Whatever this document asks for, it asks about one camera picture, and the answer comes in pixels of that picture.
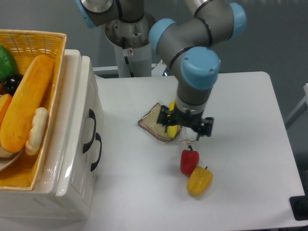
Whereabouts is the black lower drawer handle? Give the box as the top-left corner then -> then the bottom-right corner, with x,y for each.
90,132 -> 102,172

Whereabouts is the yellow banana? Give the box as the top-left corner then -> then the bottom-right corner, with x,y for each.
167,100 -> 178,140

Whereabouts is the yellow bell pepper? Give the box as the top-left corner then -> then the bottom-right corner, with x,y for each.
186,166 -> 213,196

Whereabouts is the white plate in basket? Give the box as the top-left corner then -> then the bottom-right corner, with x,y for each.
0,147 -> 24,170

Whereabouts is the orange baguette bread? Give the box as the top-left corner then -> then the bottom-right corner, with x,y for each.
0,54 -> 54,153

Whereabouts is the black device at table edge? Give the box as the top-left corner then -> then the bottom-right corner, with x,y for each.
289,195 -> 308,221

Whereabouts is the cream croissant pastry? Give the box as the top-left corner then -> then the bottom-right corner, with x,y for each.
25,107 -> 48,155

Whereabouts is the brown bread slice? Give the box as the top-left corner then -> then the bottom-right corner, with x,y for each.
137,103 -> 182,142

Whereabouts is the green toy vegetable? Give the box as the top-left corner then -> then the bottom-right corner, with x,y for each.
0,45 -> 19,82

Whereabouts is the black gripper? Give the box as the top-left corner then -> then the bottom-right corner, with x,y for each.
157,105 -> 214,141

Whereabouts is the orange toy food piece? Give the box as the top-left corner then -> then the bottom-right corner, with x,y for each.
0,94 -> 13,125

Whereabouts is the white frame at right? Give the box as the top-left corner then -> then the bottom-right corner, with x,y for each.
284,83 -> 308,129

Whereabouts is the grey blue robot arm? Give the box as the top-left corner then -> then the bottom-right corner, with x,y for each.
77,0 -> 247,137

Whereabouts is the red bell pepper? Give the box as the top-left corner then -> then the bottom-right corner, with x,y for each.
180,145 -> 200,176

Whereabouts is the white top drawer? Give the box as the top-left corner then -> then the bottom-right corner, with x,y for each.
56,56 -> 103,204

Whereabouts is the white drawer cabinet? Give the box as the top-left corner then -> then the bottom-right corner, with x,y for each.
0,50 -> 93,219

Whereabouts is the black toy fruit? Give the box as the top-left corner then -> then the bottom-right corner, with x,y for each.
2,74 -> 24,96

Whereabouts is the yellow wicker basket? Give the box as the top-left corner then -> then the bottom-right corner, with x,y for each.
0,29 -> 66,191

